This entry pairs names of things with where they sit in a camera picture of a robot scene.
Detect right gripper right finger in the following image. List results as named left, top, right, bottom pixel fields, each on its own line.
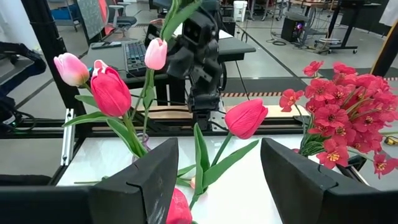
left=260, top=137, right=398, bottom=224

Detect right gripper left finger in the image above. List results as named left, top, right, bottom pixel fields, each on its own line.
left=0, top=137, right=180, bottom=224

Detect pink artificial tulip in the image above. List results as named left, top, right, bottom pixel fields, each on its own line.
left=53, top=52, right=100, bottom=110
left=136, top=37, right=169, bottom=141

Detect red artificial tulip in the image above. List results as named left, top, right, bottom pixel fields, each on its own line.
left=188, top=98, right=269, bottom=211
left=62, top=58, right=149, bottom=158

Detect red small-blossom flower bunch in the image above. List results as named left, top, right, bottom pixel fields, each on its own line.
left=317, top=118, right=398, bottom=180
left=332, top=61, right=398, bottom=125
left=279, top=60, right=349, bottom=170

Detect tulip stems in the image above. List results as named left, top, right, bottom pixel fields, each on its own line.
left=166, top=187, right=193, bottom=224

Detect purple glass vase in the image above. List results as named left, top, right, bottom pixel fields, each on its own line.
left=132, top=132, right=152, bottom=164

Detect grey computer desk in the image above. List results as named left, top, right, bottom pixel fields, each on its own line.
left=81, top=29, right=257, bottom=106

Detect black mat striped edge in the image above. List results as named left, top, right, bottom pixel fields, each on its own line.
left=220, top=67, right=398, bottom=98

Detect backlit black keyboard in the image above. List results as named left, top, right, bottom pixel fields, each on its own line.
left=123, top=41, right=147, bottom=78

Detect white waste bin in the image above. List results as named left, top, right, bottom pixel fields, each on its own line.
left=233, top=0, right=249, bottom=22

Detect grey office chair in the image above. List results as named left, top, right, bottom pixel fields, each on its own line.
left=107, top=3, right=138, bottom=32

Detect black computer tower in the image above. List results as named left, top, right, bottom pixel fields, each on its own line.
left=280, top=16, right=308, bottom=44

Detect flat grey remote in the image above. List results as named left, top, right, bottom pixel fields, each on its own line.
left=90, top=40, right=123, bottom=50

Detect grey patterned panel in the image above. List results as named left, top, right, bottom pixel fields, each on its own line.
left=76, top=0, right=105, bottom=40

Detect blue crate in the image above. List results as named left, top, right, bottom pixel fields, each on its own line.
left=51, top=7, right=75, bottom=21

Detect black standing desk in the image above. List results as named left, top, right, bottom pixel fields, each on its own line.
left=320, top=0, right=384, bottom=54

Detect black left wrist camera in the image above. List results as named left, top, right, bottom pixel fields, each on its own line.
left=182, top=12, right=217, bottom=47

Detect silver aluminium bracket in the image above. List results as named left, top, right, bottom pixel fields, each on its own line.
left=60, top=108, right=76, bottom=166

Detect black sleeved cable bundle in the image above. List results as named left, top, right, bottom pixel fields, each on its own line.
left=0, top=42, right=47, bottom=133

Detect yellow black post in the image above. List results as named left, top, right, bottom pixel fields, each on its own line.
left=369, top=18, right=398, bottom=78

